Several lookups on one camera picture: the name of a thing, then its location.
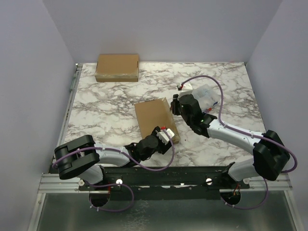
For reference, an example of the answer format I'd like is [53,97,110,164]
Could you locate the brown cardboard express box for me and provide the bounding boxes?
[134,98,180,144]

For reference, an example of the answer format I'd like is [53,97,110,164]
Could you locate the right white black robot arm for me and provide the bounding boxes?
[170,94,290,188]

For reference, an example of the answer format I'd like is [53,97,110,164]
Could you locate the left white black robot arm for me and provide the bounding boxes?
[52,127,175,190]

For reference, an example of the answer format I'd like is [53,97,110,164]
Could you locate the taped brown cardboard box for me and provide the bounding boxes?
[94,54,139,82]

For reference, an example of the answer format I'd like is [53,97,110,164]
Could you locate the clear plastic container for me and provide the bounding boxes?
[192,84,221,113]

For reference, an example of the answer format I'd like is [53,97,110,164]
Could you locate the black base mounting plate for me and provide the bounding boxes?
[79,166,249,200]

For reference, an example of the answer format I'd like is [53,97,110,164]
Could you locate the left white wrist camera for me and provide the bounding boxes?
[157,127,175,145]

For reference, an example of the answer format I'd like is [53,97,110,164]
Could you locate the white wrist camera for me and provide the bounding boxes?
[157,127,175,145]
[178,82,193,97]

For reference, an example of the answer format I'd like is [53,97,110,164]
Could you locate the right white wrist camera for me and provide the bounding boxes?
[178,82,193,97]

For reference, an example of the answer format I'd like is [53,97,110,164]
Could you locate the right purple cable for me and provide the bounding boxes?
[180,75,298,209]

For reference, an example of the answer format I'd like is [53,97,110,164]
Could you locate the aluminium frame rail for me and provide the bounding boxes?
[39,170,292,193]

